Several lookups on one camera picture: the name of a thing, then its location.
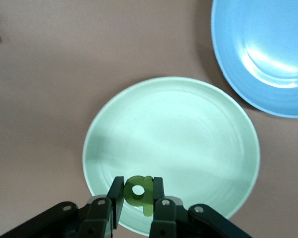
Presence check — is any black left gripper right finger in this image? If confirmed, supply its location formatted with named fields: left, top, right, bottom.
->
left=150, top=176, right=251, bottom=238

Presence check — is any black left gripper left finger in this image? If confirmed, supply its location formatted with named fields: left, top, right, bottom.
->
left=0, top=176, right=126, bottom=238

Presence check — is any green foam letter q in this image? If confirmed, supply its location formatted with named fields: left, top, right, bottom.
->
left=123, top=175, right=155, bottom=217

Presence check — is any pale green plate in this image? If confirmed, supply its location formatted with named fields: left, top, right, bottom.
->
left=82, top=76, right=261, bottom=236

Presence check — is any brown table cover sheet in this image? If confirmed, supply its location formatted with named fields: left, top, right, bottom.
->
left=0, top=0, right=298, bottom=238

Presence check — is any blue plate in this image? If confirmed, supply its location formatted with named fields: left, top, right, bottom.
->
left=210, top=0, right=298, bottom=119

